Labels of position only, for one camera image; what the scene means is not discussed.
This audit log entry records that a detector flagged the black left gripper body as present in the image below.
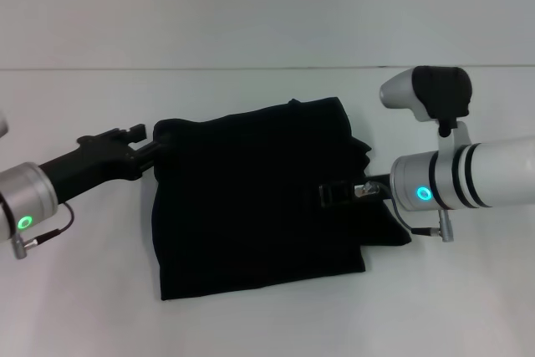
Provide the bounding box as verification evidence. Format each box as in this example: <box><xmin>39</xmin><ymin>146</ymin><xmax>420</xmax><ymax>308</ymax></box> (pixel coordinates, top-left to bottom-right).
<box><xmin>38</xmin><ymin>127</ymin><xmax>147</xmax><ymax>207</ymax></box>

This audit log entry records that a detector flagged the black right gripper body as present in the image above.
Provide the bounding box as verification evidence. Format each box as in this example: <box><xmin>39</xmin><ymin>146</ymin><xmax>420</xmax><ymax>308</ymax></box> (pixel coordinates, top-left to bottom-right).
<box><xmin>316</xmin><ymin>172</ymin><xmax>393</xmax><ymax>210</ymax></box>

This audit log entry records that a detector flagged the black shirt with FREE print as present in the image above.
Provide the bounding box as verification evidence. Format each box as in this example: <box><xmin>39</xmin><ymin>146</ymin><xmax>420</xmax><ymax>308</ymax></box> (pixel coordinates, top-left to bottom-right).
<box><xmin>150</xmin><ymin>97</ymin><xmax>413</xmax><ymax>303</ymax></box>

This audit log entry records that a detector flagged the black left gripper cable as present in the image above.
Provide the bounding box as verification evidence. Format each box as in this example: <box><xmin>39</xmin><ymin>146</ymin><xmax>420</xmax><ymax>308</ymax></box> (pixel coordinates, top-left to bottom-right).
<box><xmin>9</xmin><ymin>201</ymin><xmax>75</xmax><ymax>261</ymax></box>

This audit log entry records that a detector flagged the silver right cable connector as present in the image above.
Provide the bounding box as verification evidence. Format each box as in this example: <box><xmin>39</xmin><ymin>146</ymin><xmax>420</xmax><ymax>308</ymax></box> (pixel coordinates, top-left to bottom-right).
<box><xmin>410</xmin><ymin>209</ymin><xmax>459</xmax><ymax>246</ymax></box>

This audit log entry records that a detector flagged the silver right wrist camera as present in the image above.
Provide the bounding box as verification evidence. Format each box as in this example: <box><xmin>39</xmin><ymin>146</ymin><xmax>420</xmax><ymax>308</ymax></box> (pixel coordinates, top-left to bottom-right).
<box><xmin>379</xmin><ymin>65</ymin><xmax>473</xmax><ymax>154</ymax></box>

